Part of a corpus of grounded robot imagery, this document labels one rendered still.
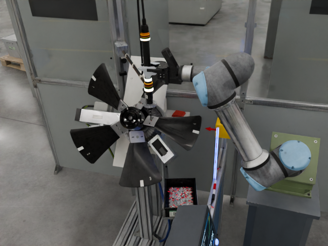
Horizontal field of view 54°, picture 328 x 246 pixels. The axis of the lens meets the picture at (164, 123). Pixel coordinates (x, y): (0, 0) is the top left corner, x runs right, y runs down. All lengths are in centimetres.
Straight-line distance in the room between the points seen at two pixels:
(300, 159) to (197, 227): 49
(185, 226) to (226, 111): 43
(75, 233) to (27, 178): 92
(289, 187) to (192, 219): 61
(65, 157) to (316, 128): 220
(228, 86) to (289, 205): 65
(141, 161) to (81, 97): 120
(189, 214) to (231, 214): 171
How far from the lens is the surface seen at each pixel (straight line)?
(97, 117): 192
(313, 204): 159
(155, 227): 260
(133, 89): 200
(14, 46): 607
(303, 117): 240
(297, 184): 157
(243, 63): 117
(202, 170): 275
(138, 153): 168
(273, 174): 132
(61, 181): 327
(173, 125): 166
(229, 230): 270
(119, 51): 211
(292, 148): 132
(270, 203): 154
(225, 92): 116
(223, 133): 190
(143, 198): 222
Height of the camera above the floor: 208
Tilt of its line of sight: 32 degrees down
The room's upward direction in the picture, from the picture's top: 3 degrees counter-clockwise
